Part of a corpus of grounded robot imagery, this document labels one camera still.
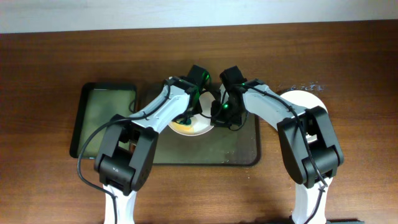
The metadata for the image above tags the pink rimmed white plate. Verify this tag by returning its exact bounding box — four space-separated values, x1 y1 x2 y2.
169 92 215 136

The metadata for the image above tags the white plate yellow stain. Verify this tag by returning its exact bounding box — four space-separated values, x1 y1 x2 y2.
273 90 328 144

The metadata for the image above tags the green and yellow sponge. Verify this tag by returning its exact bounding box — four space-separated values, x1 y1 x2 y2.
175 116 197 128

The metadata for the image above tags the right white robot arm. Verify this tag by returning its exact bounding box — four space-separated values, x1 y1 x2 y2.
213 79 344 223

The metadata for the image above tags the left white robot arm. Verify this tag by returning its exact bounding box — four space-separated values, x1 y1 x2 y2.
94 77 201 223

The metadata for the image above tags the large dark brown tray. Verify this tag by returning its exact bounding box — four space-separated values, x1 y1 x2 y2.
154 114 261 166

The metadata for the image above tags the small green tray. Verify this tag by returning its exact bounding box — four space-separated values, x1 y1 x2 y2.
69 82 136 158

